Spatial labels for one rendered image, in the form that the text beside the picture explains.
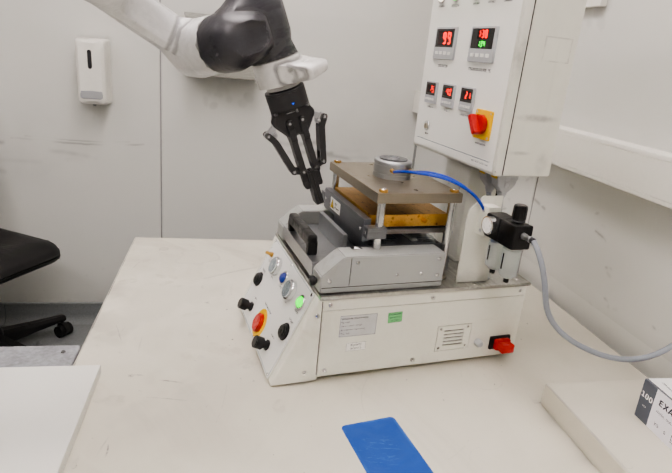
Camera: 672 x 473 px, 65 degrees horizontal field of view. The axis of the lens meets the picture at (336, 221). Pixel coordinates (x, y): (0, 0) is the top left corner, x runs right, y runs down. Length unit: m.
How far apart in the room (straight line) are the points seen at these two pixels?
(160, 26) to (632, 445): 1.02
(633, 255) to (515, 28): 0.62
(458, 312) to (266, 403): 0.41
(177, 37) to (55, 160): 1.71
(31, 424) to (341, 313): 0.52
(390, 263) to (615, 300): 0.64
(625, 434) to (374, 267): 0.49
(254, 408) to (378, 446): 0.22
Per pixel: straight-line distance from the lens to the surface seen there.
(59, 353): 1.17
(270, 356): 1.05
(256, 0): 0.95
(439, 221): 1.08
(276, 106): 0.98
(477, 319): 1.14
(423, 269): 1.02
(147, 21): 0.95
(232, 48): 0.89
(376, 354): 1.06
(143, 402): 1.00
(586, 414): 1.06
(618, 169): 1.35
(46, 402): 1.01
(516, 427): 1.04
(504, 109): 1.02
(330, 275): 0.95
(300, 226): 1.06
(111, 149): 2.56
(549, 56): 1.06
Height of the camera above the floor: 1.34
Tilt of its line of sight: 18 degrees down
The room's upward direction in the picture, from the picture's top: 6 degrees clockwise
